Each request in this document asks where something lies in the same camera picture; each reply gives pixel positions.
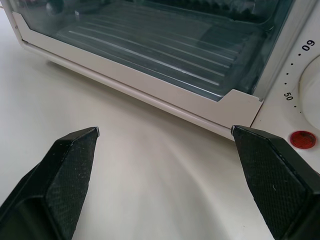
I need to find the white timer knob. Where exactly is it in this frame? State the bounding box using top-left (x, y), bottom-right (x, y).
top-left (298, 59), bottom-right (320, 126)

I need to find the glass oven door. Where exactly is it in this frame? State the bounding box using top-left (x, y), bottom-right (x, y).
top-left (11, 0), bottom-right (294, 127)

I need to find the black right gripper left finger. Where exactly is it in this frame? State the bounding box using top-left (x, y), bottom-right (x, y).
top-left (0, 126), bottom-right (100, 240)

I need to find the white toaster oven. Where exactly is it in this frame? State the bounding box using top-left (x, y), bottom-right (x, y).
top-left (13, 0), bottom-right (320, 175)

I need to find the metal baking tray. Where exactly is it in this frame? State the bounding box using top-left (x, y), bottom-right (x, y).
top-left (56, 21), bottom-right (257, 97)

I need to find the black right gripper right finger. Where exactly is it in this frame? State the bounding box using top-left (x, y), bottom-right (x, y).
top-left (231, 124), bottom-right (320, 240)

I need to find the red indicator light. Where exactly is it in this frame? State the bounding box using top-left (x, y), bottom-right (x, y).
top-left (289, 130), bottom-right (317, 150)

